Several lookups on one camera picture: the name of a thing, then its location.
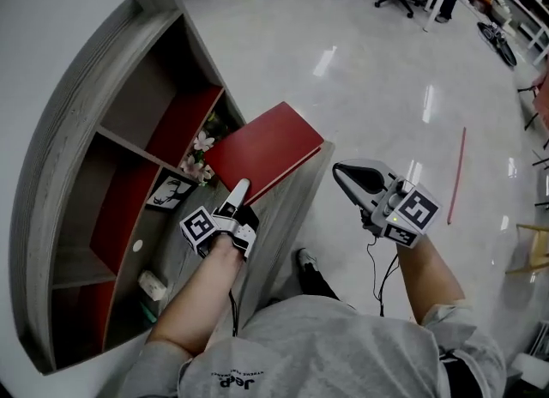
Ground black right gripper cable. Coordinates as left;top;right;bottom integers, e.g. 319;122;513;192
365;236;401;318

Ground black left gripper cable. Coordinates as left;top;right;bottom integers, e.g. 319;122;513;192
227;288;240;338

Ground person's white shoe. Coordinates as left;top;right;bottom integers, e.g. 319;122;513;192
295;248;319;275

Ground wooden chair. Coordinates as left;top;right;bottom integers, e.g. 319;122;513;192
505;222;549;277

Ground pink artificial flowers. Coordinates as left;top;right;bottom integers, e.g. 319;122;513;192
178;112;224;188

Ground person's right forearm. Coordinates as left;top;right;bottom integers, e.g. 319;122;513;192
394;234;468;328

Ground person's black trouser leg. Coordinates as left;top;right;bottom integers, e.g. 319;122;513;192
298;262;342;303

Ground white storage rack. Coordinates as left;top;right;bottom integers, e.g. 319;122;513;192
488;0;549;67

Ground red stick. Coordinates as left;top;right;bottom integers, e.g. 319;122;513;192
446;126;468;226

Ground red book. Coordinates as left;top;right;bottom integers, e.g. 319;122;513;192
203;101;325;208

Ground green flat object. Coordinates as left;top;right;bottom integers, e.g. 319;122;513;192
139;299;159;324

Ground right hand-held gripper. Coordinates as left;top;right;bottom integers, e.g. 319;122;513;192
332;158;443;250

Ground grey wooden shelf red panels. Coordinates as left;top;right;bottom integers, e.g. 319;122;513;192
9;0;335;376

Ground black bicycle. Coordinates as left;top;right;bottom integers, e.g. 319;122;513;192
476;21;519;68

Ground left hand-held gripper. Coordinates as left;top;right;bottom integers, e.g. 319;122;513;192
178;178;260;263

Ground person's left forearm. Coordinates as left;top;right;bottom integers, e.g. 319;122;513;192
145;232;246;357

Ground deer picture frame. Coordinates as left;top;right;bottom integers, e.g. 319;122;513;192
144;167;199;214

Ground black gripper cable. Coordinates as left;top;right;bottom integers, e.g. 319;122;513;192
365;236;401;318
227;288;240;338

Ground person's grey shirt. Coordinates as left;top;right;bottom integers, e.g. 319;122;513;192
118;294;510;398

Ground white power strip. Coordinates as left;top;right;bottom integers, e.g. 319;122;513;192
136;269;168;302

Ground red chair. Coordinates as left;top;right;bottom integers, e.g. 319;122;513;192
516;68;549;151

